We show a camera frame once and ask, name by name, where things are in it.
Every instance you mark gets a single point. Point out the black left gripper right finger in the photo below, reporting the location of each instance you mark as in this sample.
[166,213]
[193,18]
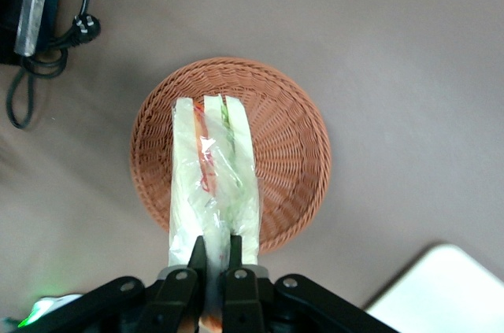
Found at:
[240,297]

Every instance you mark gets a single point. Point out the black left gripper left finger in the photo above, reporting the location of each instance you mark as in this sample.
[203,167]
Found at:
[179,293]

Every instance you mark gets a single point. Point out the triangle sandwich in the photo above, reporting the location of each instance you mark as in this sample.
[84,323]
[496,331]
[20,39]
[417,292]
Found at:
[185,175]

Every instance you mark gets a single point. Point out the brown round wicker basket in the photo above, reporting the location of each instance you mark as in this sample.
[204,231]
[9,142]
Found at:
[283,152]

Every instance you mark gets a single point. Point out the beige plastic tray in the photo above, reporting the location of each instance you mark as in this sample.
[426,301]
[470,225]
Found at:
[445,293]

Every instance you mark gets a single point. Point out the metal frame leg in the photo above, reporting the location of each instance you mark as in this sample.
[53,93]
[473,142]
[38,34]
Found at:
[35,6]

